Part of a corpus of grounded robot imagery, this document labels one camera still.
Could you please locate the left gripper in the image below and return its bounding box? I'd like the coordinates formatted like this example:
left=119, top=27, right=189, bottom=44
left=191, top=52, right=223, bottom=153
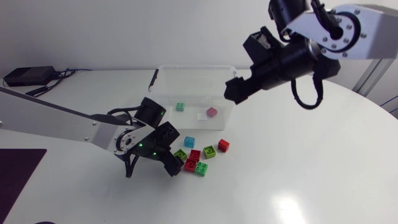
left=131, top=136, right=185, bottom=178

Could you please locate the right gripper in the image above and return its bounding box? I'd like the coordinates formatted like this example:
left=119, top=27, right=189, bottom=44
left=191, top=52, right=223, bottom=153
left=224, top=46, right=295, bottom=105

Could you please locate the clear plastic container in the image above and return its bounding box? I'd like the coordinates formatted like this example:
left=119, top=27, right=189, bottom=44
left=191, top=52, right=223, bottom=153
left=147, top=64, right=238, bottom=131

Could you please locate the lime green toy brick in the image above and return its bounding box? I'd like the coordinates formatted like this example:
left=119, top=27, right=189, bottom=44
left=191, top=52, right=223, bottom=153
left=174, top=148, right=188, bottom=162
left=203, top=145, right=217, bottom=160

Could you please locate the red toy brick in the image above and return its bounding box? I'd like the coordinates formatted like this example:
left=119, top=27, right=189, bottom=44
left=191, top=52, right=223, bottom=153
left=188, top=149, right=202, bottom=162
left=183, top=158, right=197, bottom=174
left=217, top=138, right=231, bottom=153

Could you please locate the dark mat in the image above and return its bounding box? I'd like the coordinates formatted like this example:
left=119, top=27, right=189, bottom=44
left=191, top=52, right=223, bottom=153
left=0, top=148, right=48, bottom=216

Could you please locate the black power brick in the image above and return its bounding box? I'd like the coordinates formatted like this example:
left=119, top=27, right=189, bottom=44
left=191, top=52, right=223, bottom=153
left=3, top=65, right=57, bottom=88

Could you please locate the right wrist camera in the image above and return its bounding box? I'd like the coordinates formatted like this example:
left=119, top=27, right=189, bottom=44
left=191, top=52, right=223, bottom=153
left=243, top=26, right=285, bottom=65

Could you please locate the black cable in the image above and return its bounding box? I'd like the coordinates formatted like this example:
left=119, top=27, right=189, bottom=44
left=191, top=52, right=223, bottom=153
left=25, top=68, right=78, bottom=97

